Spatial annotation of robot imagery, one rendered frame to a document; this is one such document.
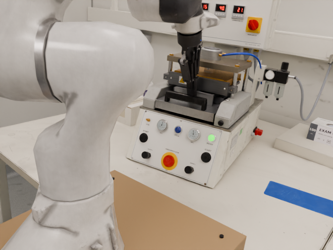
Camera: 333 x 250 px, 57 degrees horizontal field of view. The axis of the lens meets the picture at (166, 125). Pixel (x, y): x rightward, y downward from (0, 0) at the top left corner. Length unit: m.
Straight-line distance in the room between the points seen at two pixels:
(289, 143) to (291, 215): 0.46
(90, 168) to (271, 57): 1.36
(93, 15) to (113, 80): 2.16
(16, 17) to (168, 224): 0.45
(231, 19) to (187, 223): 0.86
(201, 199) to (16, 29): 0.71
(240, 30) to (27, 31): 0.97
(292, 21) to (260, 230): 1.07
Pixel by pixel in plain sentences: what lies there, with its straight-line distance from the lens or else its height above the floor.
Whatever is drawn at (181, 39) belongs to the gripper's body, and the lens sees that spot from 0.96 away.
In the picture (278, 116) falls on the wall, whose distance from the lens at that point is 1.72.
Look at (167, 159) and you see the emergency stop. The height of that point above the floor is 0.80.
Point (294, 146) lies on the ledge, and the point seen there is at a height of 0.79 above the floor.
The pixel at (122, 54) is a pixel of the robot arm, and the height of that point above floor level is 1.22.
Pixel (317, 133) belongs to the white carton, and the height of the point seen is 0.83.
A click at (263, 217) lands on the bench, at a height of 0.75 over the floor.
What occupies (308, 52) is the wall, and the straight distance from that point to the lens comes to 1.58.
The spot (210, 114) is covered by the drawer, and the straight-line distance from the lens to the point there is 1.01.
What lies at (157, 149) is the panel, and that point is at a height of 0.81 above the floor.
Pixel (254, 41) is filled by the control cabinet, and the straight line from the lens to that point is 1.27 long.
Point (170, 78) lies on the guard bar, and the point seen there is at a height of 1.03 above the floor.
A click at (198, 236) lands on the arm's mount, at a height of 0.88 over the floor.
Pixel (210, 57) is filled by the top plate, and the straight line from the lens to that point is 1.15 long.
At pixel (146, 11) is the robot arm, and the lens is 0.86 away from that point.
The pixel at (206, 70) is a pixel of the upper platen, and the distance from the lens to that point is 1.18.
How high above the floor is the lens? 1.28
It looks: 21 degrees down
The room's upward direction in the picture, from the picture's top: 5 degrees clockwise
